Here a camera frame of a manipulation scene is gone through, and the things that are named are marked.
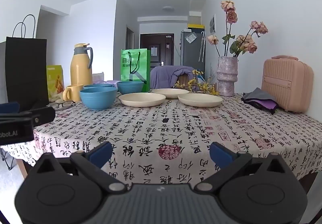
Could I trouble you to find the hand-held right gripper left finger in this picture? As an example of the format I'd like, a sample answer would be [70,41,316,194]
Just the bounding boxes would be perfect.
[32,141,128,193]

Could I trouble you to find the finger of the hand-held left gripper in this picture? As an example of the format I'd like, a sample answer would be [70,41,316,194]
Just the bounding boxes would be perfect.
[0,106,56,124]
[0,102,21,114]

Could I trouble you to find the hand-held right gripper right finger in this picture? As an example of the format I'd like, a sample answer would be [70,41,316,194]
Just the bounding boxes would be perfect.
[195,142,290,193]

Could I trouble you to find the blue bowl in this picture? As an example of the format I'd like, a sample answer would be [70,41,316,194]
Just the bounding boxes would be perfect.
[83,84,114,89]
[80,87,118,111]
[116,81,144,95]

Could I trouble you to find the cream plate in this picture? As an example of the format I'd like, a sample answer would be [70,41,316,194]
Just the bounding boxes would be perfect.
[118,92,167,108]
[178,93,224,108]
[151,88,191,99]

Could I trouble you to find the white plastic wrapper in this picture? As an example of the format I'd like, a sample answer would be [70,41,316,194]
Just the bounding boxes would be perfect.
[49,94,65,104]

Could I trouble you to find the black folding stand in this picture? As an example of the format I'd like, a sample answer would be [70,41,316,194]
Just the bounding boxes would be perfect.
[0,149,17,171]

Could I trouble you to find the dark eyeglasses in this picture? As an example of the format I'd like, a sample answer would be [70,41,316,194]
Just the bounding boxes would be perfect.
[46,100,76,111]

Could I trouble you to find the yellow snack box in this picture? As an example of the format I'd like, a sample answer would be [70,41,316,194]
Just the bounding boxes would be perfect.
[46,65,65,100]

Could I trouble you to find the wooden table leg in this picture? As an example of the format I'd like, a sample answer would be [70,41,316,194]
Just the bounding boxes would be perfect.
[16,159,28,179]

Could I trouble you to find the yellow mug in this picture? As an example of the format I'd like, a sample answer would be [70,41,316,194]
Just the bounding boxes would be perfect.
[62,84,84,102]

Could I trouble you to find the black paper bag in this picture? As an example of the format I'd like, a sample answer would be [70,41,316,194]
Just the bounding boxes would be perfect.
[5,14,50,107]

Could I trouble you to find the calligraphy printed tablecloth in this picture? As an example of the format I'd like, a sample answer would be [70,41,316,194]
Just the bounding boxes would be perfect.
[0,89,322,187]

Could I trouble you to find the yellow thermos jug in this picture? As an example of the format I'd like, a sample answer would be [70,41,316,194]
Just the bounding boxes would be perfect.
[70,43,94,86]

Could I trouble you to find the purple cloth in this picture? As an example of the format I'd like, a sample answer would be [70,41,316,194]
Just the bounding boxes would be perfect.
[251,99,279,114]

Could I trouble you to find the grey cloth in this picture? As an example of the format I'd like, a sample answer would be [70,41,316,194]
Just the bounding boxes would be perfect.
[242,87,278,104]

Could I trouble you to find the yellow flower branch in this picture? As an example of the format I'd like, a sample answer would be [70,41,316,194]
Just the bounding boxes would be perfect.
[174,69,220,96]

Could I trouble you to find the pink textured vase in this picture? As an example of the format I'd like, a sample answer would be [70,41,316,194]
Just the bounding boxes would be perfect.
[216,56,238,97]

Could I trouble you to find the grey dried grass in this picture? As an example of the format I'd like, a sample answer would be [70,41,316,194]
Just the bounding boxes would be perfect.
[206,66,217,84]

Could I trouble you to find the wooden chair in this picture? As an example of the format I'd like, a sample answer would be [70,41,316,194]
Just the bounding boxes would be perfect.
[178,73,192,85]

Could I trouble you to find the pink hard case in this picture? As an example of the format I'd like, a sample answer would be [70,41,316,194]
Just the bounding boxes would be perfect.
[261,55,315,114]

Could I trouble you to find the green paper bag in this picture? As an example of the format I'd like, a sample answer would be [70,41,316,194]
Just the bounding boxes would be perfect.
[120,48,151,92]

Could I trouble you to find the purple jacket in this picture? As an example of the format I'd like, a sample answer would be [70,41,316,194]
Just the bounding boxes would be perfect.
[150,65,199,90]

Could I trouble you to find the grey refrigerator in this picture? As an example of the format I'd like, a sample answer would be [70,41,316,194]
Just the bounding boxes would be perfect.
[180,30,206,74]

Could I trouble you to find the dark entrance door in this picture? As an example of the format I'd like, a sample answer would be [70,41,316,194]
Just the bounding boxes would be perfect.
[140,33,175,67]

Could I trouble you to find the white folded umbrella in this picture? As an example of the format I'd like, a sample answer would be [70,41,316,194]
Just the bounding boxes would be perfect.
[198,32,206,62]

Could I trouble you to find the grey interior door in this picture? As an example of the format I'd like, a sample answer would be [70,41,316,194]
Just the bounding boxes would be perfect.
[125,27,135,51]

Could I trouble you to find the yellow and black box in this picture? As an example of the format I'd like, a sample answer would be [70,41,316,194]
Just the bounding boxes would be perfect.
[187,23,206,33]

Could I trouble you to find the dried pink roses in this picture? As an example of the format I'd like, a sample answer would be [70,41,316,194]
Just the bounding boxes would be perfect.
[206,0,269,58]

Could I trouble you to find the white wall panel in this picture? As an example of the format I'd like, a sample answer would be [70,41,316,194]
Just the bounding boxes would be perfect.
[209,14,217,34]

